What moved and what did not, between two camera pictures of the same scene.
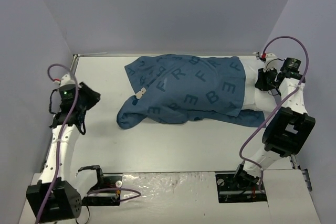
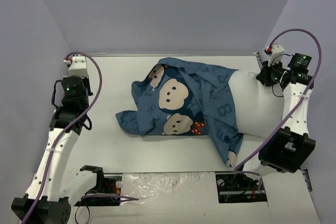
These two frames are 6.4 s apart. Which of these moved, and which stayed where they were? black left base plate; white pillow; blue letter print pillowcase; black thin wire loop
Moved: blue letter print pillowcase; white pillow
Stayed: black thin wire loop; black left base plate
